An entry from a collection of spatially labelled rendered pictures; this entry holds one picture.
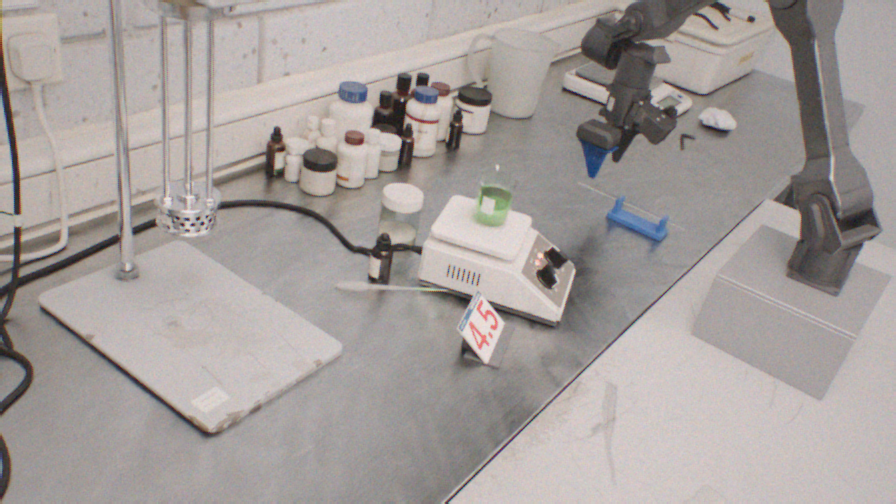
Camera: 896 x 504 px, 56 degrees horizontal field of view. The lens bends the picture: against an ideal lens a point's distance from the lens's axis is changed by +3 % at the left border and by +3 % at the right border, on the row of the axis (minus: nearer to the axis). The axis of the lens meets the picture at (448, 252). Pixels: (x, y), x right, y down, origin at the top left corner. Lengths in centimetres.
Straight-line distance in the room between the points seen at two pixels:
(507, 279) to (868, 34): 152
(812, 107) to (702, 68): 99
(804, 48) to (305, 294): 69
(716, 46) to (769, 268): 100
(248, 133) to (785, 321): 82
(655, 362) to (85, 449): 67
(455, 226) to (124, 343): 43
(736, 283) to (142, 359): 73
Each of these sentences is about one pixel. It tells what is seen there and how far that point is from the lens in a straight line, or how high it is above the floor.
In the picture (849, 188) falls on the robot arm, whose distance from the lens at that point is 114.
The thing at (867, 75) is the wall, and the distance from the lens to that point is 242.
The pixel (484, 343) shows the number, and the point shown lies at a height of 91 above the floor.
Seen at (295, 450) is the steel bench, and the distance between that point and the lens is 87.
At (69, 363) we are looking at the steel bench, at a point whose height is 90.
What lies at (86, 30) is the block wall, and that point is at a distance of 117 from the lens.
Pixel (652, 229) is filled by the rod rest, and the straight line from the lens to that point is 140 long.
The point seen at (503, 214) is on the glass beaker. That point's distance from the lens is 110.
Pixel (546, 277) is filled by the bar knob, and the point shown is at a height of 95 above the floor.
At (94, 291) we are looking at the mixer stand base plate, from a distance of 106.
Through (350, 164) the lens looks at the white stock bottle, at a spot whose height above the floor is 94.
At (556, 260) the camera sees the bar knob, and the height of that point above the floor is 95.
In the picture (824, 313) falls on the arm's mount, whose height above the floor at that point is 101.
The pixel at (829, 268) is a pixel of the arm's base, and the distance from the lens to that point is 116.
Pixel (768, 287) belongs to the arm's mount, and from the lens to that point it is 114.
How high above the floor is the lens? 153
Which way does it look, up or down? 32 degrees down
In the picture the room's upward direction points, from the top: 12 degrees clockwise
